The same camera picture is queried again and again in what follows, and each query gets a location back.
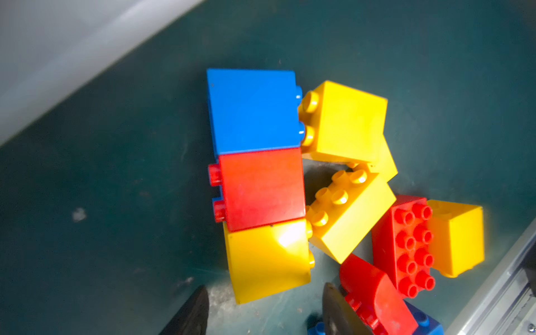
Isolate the long red brick right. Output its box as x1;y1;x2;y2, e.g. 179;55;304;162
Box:
372;195;436;299

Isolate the left white bin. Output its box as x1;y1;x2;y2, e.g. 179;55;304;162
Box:
1;0;199;143

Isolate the red curved brick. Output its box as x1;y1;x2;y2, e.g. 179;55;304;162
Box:
339;254;418;334

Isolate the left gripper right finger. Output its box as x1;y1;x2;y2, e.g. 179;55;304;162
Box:
322;283;373;335

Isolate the blue brick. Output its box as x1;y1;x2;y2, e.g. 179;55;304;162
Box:
207;68;305;158
307;301;445;335

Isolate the aluminium rail front base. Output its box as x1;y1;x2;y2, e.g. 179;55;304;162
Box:
445;221;535;334

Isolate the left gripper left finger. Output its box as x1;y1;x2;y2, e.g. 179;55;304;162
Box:
159;286;209;335

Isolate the yellow brick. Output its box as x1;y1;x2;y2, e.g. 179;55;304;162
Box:
347;137;398;182
223;218;315;304
427;200;485;278
298;81;388;163

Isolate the yellow brick studs centre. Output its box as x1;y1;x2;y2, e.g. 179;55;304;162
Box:
306;169;396;264

